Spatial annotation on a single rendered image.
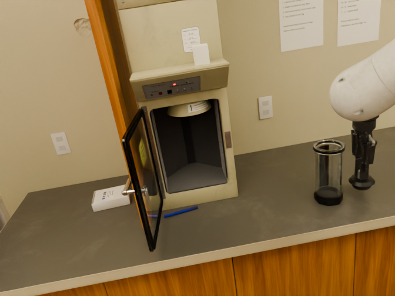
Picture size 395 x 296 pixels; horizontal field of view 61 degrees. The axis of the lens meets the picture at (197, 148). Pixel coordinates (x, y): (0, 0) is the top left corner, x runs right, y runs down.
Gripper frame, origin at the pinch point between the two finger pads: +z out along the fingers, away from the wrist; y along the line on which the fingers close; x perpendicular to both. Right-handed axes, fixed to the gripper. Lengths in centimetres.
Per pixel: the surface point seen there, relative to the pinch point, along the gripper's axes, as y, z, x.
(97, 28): -3, -63, -83
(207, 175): -22, 2, -56
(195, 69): -1, -47, -56
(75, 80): -55, -41, -108
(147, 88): -4, -42, -72
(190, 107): -15, -30, -59
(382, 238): 14.0, 21.6, 0.9
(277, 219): 7.1, 10.1, -35.1
